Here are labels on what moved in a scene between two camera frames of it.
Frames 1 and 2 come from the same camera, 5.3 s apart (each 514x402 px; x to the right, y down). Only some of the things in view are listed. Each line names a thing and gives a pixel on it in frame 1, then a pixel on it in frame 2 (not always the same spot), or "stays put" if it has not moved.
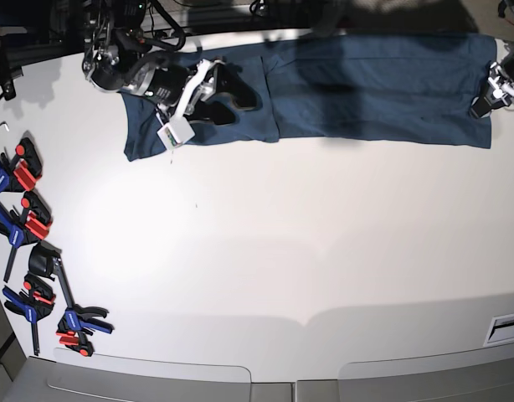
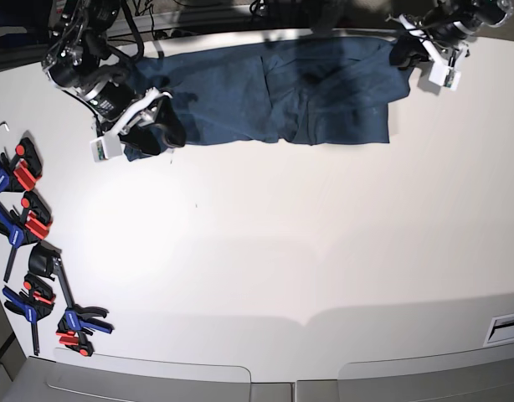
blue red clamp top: x=20 y=174 stays put
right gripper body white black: x=506 y=79 -> x=445 y=29
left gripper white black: x=176 y=90 -> x=113 y=106
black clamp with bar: x=43 y=259 stays put
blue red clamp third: x=34 y=301 stays put
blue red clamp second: x=33 y=222 stays put
